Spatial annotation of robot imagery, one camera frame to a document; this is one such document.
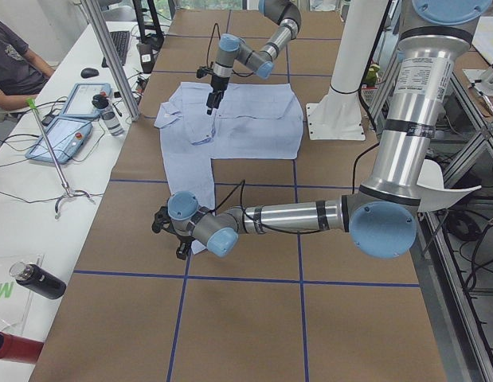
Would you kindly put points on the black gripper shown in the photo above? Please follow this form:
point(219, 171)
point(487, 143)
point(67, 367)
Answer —
point(182, 241)
point(218, 83)

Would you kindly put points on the light blue striped shirt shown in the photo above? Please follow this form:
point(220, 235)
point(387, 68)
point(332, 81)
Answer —
point(253, 121)

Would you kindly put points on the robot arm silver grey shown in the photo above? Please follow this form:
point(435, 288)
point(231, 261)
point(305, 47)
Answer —
point(270, 36)
point(379, 213)

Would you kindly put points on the black keyboard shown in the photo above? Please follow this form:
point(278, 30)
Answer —
point(121, 41)

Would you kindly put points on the clear plastic bottle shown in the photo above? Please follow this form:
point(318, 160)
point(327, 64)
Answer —
point(107, 114)

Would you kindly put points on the black computer mouse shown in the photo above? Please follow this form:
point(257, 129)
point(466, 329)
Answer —
point(87, 73)

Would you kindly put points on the upper teach pendant tablet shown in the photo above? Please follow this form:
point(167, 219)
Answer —
point(79, 102)

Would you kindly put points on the teach pendant tablet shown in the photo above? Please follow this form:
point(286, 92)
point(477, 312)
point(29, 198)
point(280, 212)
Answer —
point(66, 136)
point(79, 102)

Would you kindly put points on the lower teach pendant tablet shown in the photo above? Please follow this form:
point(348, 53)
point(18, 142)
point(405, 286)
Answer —
point(66, 136)

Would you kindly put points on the black water bottle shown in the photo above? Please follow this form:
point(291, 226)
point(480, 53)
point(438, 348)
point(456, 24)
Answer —
point(38, 280)

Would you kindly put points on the metal rod stand green tip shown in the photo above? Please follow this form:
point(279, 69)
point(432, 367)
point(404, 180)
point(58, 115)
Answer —
point(69, 192)

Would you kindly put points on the seated person grey shirt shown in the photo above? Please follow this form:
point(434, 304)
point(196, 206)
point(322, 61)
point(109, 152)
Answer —
point(23, 73)

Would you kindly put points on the red cylinder bottle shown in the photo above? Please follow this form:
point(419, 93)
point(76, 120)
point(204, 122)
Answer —
point(19, 349)

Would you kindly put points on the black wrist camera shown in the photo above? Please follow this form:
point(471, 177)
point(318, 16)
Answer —
point(162, 221)
point(204, 71)

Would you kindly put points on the white pedestal column with base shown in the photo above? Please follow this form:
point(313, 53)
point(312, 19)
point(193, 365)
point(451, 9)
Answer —
point(338, 114)

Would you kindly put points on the aluminium frame post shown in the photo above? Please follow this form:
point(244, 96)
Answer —
point(99, 25)

